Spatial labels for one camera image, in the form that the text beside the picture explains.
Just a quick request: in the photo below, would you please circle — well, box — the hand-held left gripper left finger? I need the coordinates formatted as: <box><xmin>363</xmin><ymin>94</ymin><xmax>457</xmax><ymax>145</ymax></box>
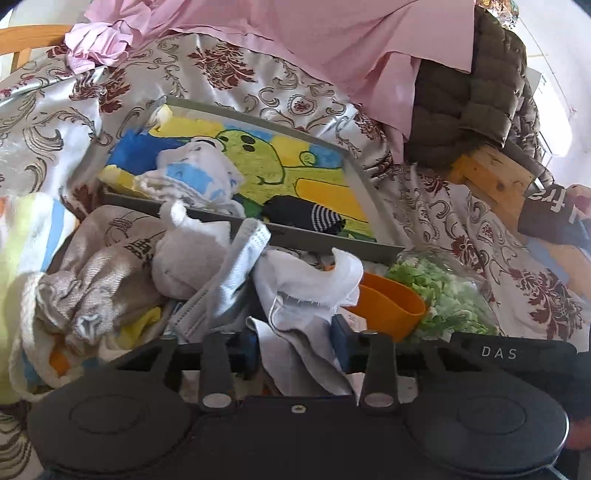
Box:
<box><xmin>111</xmin><ymin>328</ymin><xmax>260</xmax><ymax>412</ymax></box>

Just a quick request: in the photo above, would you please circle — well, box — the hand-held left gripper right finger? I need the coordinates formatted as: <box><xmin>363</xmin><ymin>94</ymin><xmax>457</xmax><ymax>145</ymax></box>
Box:
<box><xmin>330</xmin><ymin>315</ymin><xmax>481</xmax><ymax>412</ymax></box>

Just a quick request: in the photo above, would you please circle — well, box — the white gauze cloth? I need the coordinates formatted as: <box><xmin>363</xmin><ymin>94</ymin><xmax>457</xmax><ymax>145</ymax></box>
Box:
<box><xmin>252</xmin><ymin>247</ymin><xmax>365</xmax><ymax>398</ymax></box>

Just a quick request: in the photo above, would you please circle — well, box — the white grey fluffy cloth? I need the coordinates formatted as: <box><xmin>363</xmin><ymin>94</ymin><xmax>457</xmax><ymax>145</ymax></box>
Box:
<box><xmin>150</xmin><ymin>200</ymin><xmax>236</xmax><ymax>301</ymax></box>

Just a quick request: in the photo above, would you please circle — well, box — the grey storage tray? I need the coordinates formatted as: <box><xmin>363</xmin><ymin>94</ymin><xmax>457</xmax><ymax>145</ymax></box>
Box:
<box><xmin>99</xmin><ymin>95</ymin><xmax>407</xmax><ymax>266</ymax></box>

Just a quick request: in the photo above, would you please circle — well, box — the person's right hand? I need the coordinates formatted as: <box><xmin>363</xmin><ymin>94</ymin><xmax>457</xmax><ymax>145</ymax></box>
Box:
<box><xmin>566</xmin><ymin>411</ymin><xmax>591</xmax><ymax>455</ymax></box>

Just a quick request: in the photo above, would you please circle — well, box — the grey face mask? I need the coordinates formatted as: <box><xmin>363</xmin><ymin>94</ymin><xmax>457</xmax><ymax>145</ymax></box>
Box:
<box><xmin>168</xmin><ymin>217</ymin><xmax>273</xmax><ymax>344</ymax></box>

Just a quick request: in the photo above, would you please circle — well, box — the bag of green lettuce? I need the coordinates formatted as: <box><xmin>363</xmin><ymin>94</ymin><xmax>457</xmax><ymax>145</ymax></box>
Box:
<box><xmin>383</xmin><ymin>247</ymin><xmax>502</xmax><ymax>342</ymax></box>

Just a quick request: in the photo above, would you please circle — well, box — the light blue cloth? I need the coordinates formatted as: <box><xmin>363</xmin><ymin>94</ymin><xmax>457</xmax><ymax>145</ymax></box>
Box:
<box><xmin>526</xmin><ymin>240</ymin><xmax>591</xmax><ymax>287</ymax></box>

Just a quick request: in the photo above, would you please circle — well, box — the white cartoon printed towel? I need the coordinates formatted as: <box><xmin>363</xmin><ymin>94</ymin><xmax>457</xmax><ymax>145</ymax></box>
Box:
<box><xmin>9</xmin><ymin>305</ymin><xmax>176</xmax><ymax>388</ymax></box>

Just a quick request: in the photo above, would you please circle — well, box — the black striped sock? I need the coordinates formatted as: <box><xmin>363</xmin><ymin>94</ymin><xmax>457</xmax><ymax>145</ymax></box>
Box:
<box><xmin>263</xmin><ymin>194</ymin><xmax>347</xmax><ymax>238</ymax></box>

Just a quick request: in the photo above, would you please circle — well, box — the black printed cloth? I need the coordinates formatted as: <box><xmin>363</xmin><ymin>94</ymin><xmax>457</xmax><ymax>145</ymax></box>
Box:
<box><xmin>517</xmin><ymin>182</ymin><xmax>591</xmax><ymax>247</ymax></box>

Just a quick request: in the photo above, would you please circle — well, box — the white blue cloth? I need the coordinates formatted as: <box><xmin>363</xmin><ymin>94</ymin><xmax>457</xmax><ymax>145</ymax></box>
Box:
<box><xmin>134</xmin><ymin>138</ymin><xmax>245</xmax><ymax>215</ymax></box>

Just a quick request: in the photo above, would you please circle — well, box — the wooden block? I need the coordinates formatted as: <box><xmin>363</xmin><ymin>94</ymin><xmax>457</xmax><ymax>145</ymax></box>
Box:
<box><xmin>445</xmin><ymin>143</ymin><xmax>546</xmax><ymax>222</ymax></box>

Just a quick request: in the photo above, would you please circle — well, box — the dinosaur printed cloth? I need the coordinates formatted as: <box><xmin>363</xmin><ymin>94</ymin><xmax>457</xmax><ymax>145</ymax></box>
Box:
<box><xmin>99</xmin><ymin>104</ymin><xmax>379</xmax><ymax>243</ymax></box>

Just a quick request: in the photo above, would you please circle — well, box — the yellow white towel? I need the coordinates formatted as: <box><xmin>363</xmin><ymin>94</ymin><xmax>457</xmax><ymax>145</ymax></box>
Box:
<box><xmin>0</xmin><ymin>191</ymin><xmax>79</xmax><ymax>407</ymax></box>

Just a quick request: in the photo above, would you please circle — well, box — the olive quilted jacket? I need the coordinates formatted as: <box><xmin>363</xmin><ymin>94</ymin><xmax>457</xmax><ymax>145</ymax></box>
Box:
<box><xmin>404</xmin><ymin>7</ymin><xmax>541</xmax><ymax>171</ymax></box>

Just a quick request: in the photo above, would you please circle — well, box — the floral printed blanket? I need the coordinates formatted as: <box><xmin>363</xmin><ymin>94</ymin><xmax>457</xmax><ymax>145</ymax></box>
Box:
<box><xmin>0</xmin><ymin>34</ymin><xmax>591</xmax><ymax>480</ymax></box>

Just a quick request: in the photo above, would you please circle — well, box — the pink cloth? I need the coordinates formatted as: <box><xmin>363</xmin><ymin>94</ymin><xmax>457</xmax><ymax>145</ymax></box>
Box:
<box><xmin>65</xmin><ymin>0</ymin><xmax>476</xmax><ymax>162</ymax></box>

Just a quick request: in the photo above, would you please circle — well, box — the wooden chair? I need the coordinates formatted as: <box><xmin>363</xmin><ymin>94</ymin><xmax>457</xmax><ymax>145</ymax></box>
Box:
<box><xmin>0</xmin><ymin>25</ymin><xmax>75</xmax><ymax>70</ymax></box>

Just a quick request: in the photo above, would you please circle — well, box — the beige drawstring bag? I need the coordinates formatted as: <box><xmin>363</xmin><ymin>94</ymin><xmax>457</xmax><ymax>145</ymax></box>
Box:
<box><xmin>23</xmin><ymin>203</ymin><xmax>171</xmax><ymax>352</ymax></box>

